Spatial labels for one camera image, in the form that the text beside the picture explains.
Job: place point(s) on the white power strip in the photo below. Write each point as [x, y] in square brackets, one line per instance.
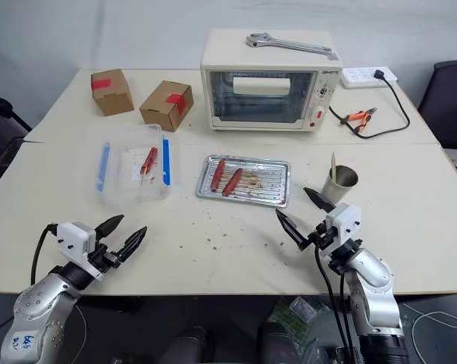
[359, 77]

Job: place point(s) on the dark office chair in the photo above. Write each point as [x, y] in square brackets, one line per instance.
[449, 102]

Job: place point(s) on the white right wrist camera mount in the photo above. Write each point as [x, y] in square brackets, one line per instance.
[342, 223]

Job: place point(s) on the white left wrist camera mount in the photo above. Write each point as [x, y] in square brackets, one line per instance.
[73, 238]

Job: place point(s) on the silver foil baking tray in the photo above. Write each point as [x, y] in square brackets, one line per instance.
[266, 182]

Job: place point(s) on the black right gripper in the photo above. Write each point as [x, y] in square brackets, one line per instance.
[323, 237]

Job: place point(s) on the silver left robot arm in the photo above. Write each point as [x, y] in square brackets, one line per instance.
[42, 303]

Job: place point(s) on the metal cup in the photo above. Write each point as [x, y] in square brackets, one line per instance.
[338, 187]

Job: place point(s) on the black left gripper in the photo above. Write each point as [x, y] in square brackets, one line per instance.
[101, 258]

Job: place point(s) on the cardboard box with red tape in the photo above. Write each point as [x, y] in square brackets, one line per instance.
[163, 108]
[112, 95]

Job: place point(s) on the cream toaster oven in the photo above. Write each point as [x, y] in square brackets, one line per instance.
[266, 60]

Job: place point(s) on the silver adjustable wrench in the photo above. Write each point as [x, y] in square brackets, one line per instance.
[288, 44]

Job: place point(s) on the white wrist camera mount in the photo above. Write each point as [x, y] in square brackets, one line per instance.
[73, 238]
[342, 223]

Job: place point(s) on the wooden stick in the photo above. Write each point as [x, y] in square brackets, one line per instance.
[333, 165]

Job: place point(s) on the red sausage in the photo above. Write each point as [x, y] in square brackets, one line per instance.
[232, 182]
[218, 175]

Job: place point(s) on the dark rounded shape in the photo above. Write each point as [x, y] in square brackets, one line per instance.
[192, 347]
[275, 345]

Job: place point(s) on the green clear plastic bag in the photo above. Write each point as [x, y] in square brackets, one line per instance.
[296, 314]

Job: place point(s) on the clear plastic container blue clips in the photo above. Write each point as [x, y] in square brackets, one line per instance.
[135, 189]

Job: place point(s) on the black tripod stand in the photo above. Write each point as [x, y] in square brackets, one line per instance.
[2, 108]

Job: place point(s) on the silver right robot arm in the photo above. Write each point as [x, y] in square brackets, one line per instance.
[374, 288]

